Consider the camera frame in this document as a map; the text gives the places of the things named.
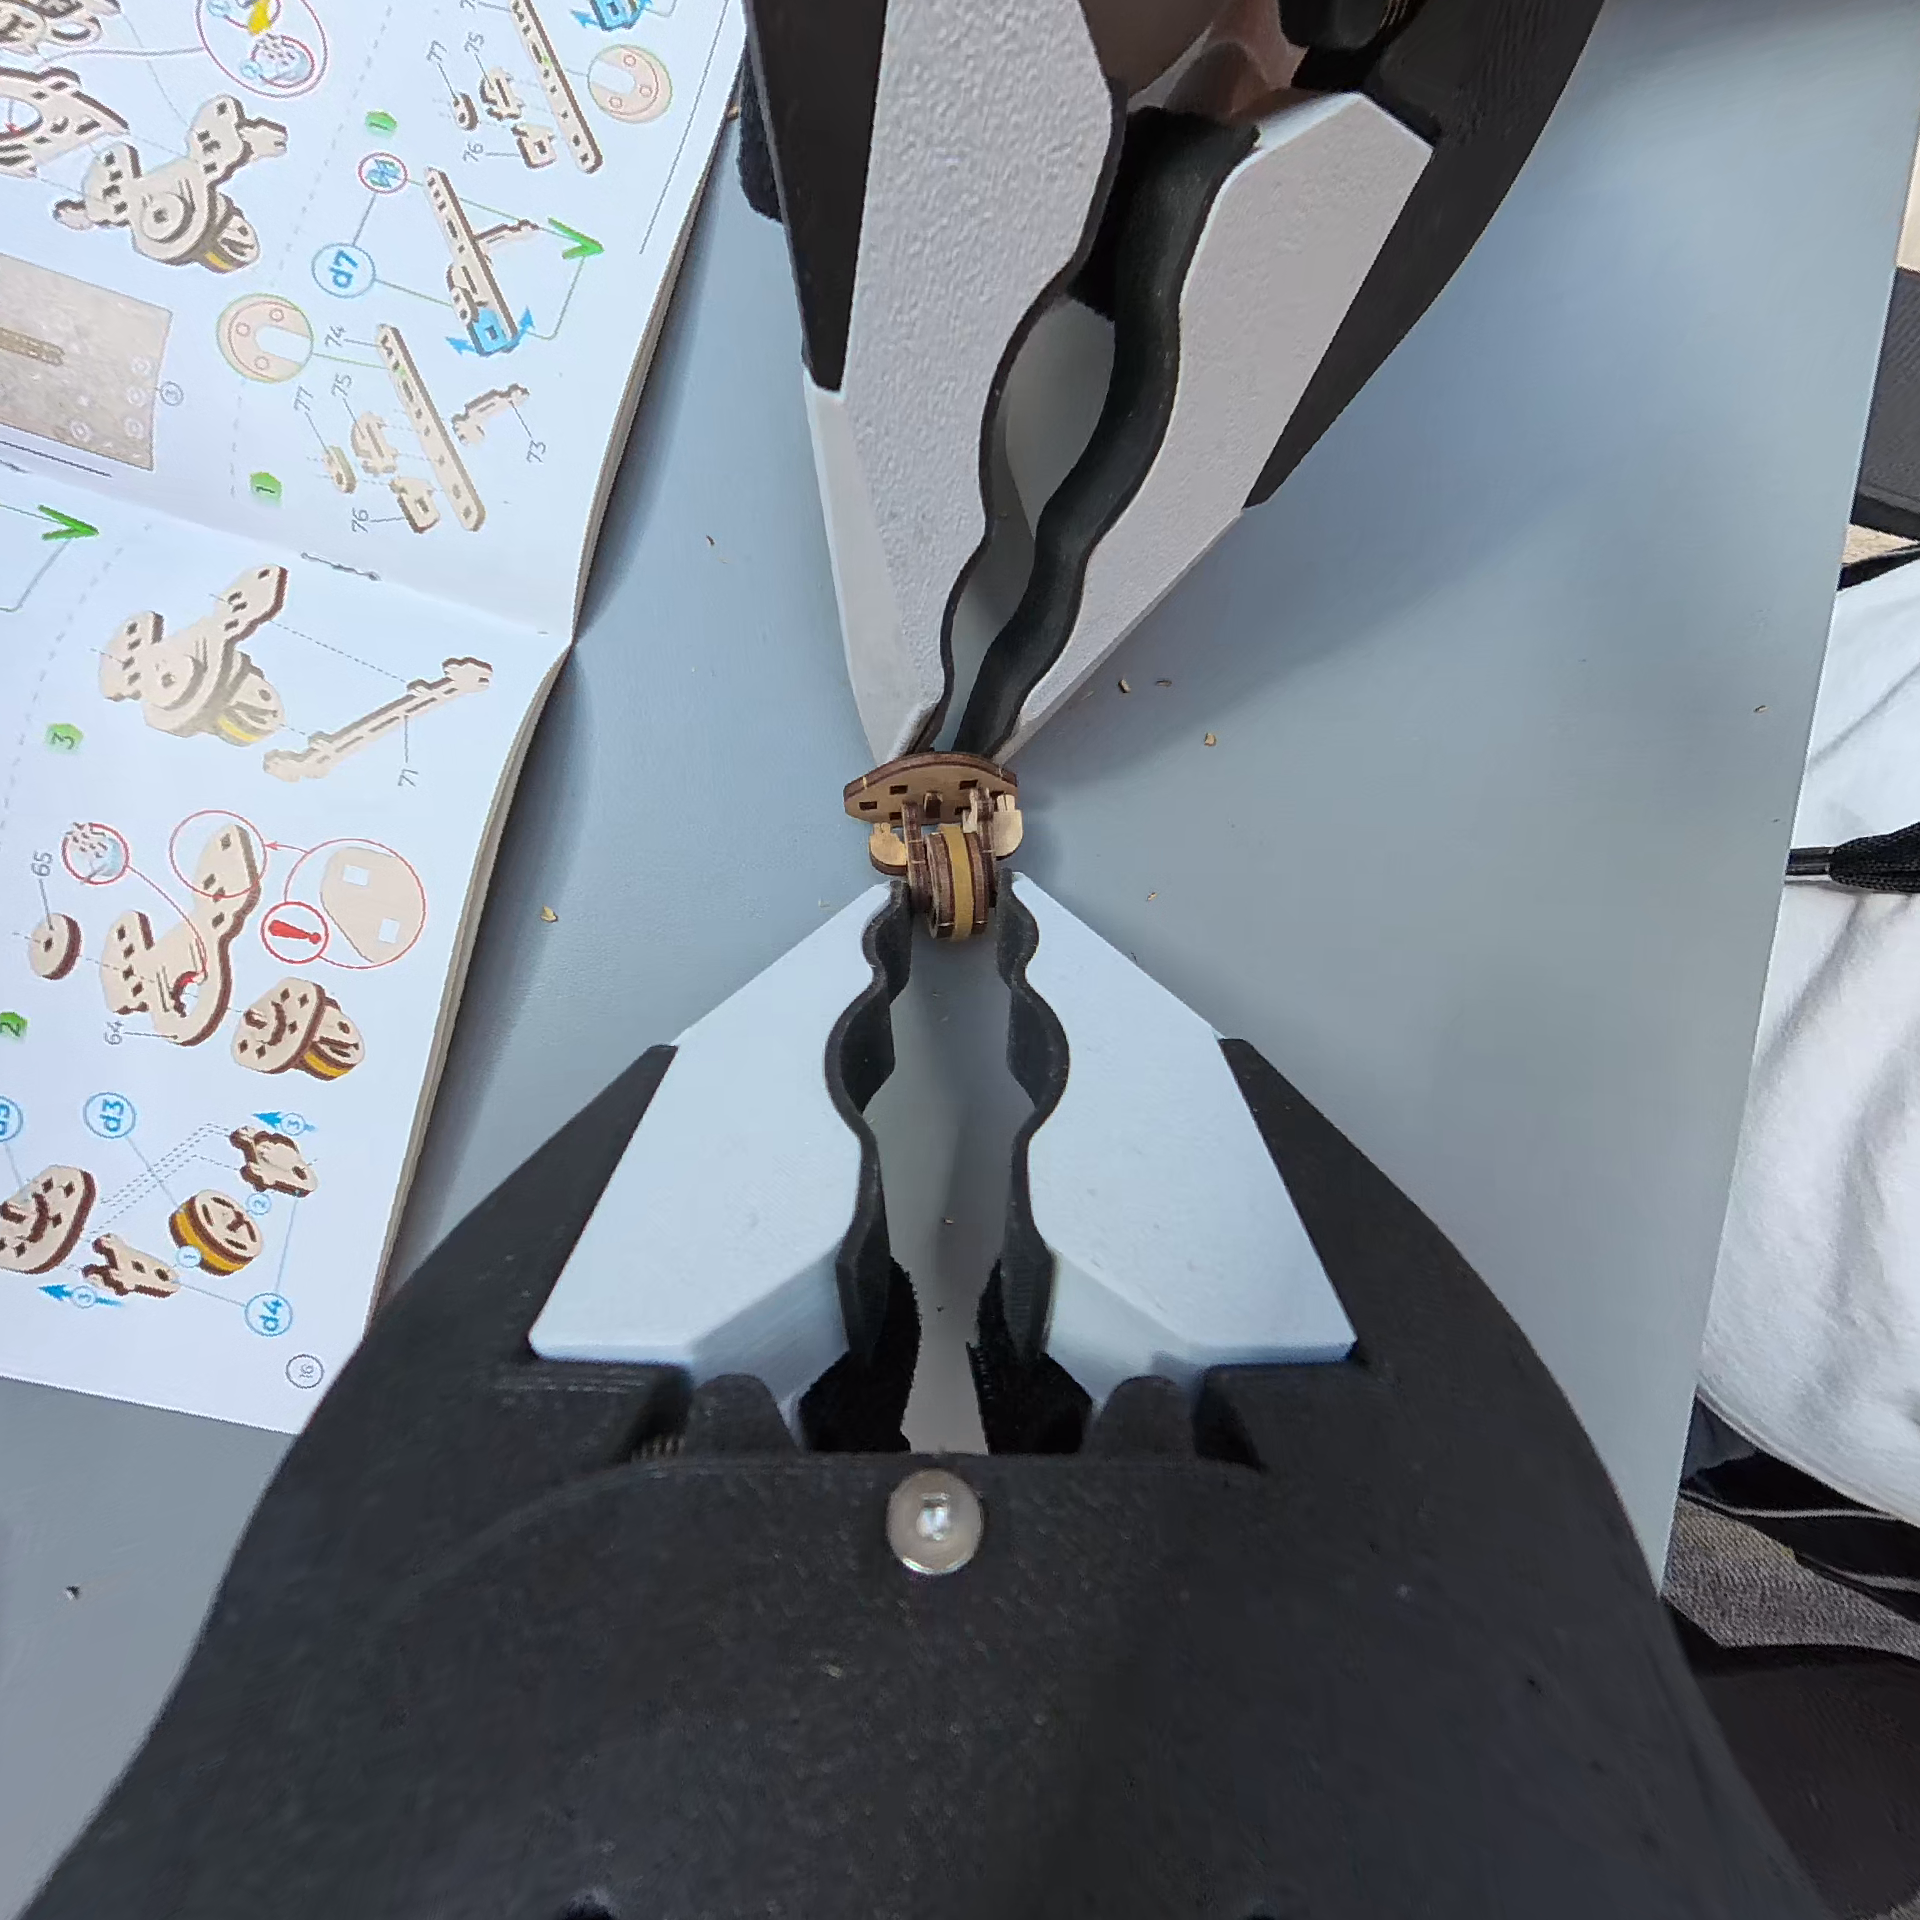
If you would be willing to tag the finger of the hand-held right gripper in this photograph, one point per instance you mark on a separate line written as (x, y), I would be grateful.
(1289, 270)
(961, 225)

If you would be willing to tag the person's white garment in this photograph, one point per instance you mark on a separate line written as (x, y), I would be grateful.
(1845, 1126)

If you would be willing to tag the small wooden model assembly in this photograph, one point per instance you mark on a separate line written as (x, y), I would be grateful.
(922, 783)

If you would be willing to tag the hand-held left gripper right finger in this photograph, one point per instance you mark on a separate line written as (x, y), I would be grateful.
(1170, 1202)

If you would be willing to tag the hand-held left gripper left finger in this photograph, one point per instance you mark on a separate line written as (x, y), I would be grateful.
(704, 1202)

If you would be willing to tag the illustrated assembly instruction booklet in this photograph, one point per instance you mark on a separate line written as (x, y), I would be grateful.
(375, 675)

